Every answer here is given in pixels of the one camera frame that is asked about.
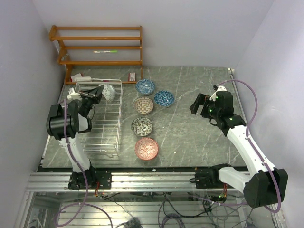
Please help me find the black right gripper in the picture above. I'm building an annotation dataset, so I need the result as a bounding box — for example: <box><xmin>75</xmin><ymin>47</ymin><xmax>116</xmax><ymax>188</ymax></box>
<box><xmin>190</xmin><ymin>93</ymin><xmax>221</xmax><ymax>120</ymax></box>

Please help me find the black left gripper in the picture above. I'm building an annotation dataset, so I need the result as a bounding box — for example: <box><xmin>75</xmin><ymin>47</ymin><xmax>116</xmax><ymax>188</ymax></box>
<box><xmin>79</xmin><ymin>85</ymin><xmax>105</xmax><ymax>117</ymax></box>

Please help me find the white petal pattern bowl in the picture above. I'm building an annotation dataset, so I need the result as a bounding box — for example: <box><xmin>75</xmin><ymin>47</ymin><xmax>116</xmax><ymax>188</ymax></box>
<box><xmin>99</xmin><ymin>84</ymin><xmax>116</xmax><ymax>102</ymax></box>

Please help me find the olive leaf pattern bowl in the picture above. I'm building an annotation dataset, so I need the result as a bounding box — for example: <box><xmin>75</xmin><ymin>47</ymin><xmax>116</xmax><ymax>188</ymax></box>
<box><xmin>131</xmin><ymin>117</ymin><xmax>153</xmax><ymax>137</ymax></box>

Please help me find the red patterned bowl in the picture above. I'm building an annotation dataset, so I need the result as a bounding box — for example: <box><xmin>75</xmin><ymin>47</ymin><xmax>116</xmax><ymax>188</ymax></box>
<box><xmin>134</xmin><ymin>137</ymin><xmax>159</xmax><ymax>161</ymax></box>

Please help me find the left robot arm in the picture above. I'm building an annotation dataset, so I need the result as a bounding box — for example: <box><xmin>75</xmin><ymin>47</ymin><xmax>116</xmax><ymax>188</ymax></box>
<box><xmin>46</xmin><ymin>84</ymin><xmax>105</xmax><ymax>190</ymax></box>

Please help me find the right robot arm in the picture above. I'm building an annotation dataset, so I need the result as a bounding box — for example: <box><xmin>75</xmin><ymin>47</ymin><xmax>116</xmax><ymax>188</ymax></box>
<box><xmin>190</xmin><ymin>90</ymin><xmax>288</xmax><ymax>208</ymax></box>

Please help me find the wooden shelf rack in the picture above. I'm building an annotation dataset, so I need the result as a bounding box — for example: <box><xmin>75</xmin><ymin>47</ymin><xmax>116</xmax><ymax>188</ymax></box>
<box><xmin>48</xmin><ymin>25</ymin><xmax>143</xmax><ymax>85</ymax></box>

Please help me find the blue triangle pattern bowl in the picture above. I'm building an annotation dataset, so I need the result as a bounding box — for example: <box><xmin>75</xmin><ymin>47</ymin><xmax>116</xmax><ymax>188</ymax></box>
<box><xmin>154</xmin><ymin>90</ymin><xmax>175</xmax><ymax>108</ymax></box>

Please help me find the red white small box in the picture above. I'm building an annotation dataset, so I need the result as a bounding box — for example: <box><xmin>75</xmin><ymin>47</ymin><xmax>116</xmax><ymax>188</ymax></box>
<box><xmin>128</xmin><ymin>72</ymin><xmax>136</xmax><ymax>82</ymax></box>

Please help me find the green white pen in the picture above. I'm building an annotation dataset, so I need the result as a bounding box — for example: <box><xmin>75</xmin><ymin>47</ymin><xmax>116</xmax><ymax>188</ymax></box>
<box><xmin>93</xmin><ymin>50</ymin><xmax>118</xmax><ymax>54</ymax></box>

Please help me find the brown geometric pattern bowl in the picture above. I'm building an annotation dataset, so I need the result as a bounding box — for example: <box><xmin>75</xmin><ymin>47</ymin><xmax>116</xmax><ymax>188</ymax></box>
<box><xmin>133</xmin><ymin>97</ymin><xmax>154</xmax><ymax>115</ymax></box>

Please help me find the blue floral pattern bowl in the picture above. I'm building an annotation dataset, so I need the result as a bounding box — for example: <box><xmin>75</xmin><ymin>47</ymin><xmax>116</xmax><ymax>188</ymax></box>
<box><xmin>135</xmin><ymin>79</ymin><xmax>155</xmax><ymax>95</ymax></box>

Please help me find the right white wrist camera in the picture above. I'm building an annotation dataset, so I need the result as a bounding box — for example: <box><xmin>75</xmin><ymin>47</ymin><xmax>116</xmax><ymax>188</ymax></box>
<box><xmin>210</xmin><ymin>85</ymin><xmax>226</xmax><ymax>101</ymax></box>

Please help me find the white wire dish rack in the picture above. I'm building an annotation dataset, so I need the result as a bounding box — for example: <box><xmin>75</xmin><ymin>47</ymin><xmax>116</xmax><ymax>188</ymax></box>
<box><xmin>75</xmin><ymin>78</ymin><xmax>123</xmax><ymax>156</ymax></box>

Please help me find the aluminium mounting rail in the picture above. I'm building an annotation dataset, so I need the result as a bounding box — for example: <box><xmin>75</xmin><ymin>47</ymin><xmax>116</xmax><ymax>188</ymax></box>
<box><xmin>26</xmin><ymin>172</ymin><xmax>252</xmax><ymax>193</ymax></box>

